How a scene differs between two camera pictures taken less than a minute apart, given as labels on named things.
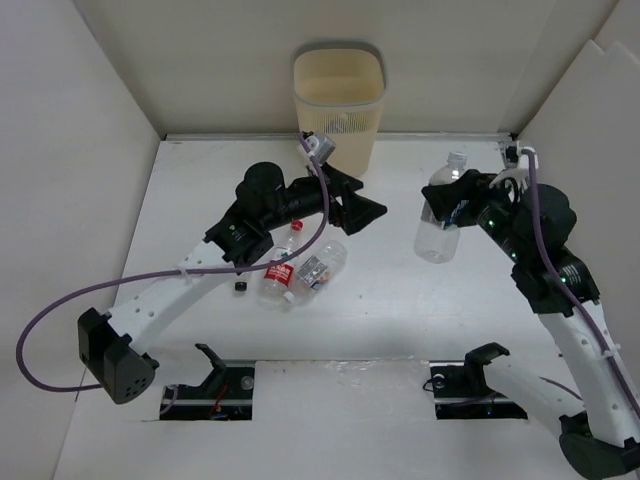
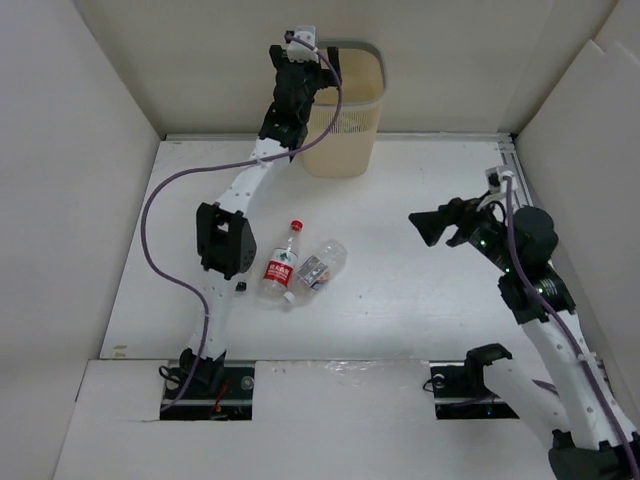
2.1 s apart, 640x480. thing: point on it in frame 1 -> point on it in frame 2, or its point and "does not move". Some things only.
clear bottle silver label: [317, 273] does not move
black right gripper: [473, 186] -> [457, 211]
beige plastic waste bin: [339, 93] does not move
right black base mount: [459, 389] does not move
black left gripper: [354, 210] -> [326, 77]
